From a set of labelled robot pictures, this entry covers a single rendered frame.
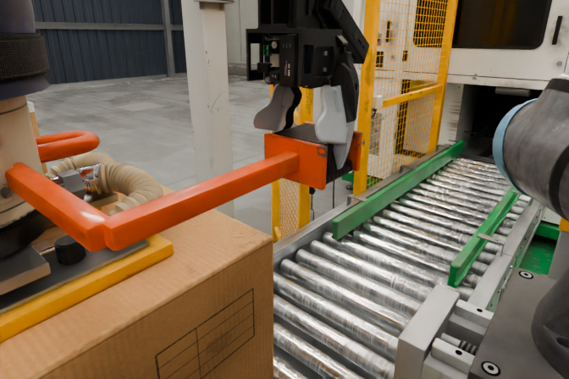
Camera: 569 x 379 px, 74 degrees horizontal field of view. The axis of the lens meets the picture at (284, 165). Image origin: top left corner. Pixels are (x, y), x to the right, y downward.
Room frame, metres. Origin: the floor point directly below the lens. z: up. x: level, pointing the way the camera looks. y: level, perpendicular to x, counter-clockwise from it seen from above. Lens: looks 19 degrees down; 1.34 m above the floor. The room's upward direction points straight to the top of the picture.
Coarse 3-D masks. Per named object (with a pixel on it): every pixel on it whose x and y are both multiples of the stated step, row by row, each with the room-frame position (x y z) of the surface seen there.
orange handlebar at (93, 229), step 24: (48, 144) 0.43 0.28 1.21; (72, 144) 0.44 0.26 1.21; (96, 144) 0.47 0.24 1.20; (24, 168) 0.34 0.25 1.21; (240, 168) 0.35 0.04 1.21; (264, 168) 0.35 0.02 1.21; (288, 168) 0.38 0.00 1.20; (24, 192) 0.31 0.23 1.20; (48, 192) 0.29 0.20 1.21; (192, 192) 0.29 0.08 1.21; (216, 192) 0.30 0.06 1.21; (240, 192) 0.33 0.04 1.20; (48, 216) 0.28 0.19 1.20; (72, 216) 0.25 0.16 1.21; (96, 216) 0.25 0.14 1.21; (120, 216) 0.25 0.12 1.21; (144, 216) 0.25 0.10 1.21; (168, 216) 0.27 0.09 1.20; (192, 216) 0.28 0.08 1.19; (96, 240) 0.23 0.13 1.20; (120, 240) 0.24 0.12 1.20
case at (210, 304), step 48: (48, 240) 0.44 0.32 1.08; (192, 240) 0.44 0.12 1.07; (240, 240) 0.45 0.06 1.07; (144, 288) 0.34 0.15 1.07; (192, 288) 0.35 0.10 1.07; (240, 288) 0.41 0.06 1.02; (48, 336) 0.28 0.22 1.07; (96, 336) 0.28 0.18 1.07; (144, 336) 0.31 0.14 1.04; (192, 336) 0.35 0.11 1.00; (240, 336) 0.41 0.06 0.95
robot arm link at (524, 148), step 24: (552, 96) 0.42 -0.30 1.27; (504, 120) 0.47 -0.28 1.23; (528, 120) 0.43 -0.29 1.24; (552, 120) 0.40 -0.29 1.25; (504, 144) 0.45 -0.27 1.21; (528, 144) 0.41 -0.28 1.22; (552, 144) 0.38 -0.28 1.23; (504, 168) 0.44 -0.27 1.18; (528, 168) 0.39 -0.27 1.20; (552, 168) 0.36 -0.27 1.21; (528, 192) 0.40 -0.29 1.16
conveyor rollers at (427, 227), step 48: (432, 192) 1.82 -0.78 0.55; (480, 192) 1.83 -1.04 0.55; (336, 240) 1.35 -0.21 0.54; (384, 240) 1.40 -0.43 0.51; (432, 240) 1.35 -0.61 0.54; (288, 288) 1.04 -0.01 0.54; (336, 288) 1.03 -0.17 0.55; (384, 288) 1.03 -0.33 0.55; (288, 336) 0.82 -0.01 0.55; (336, 336) 0.82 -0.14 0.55; (384, 336) 0.82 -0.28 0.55
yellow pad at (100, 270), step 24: (72, 240) 0.36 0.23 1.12; (144, 240) 0.40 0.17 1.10; (168, 240) 0.42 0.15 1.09; (72, 264) 0.35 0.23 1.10; (96, 264) 0.36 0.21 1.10; (120, 264) 0.36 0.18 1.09; (144, 264) 0.38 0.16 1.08; (24, 288) 0.31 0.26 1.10; (48, 288) 0.31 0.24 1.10; (72, 288) 0.32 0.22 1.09; (96, 288) 0.33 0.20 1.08; (0, 312) 0.28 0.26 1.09; (24, 312) 0.29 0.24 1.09; (48, 312) 0.30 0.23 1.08; (0, 336) 0.27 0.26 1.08
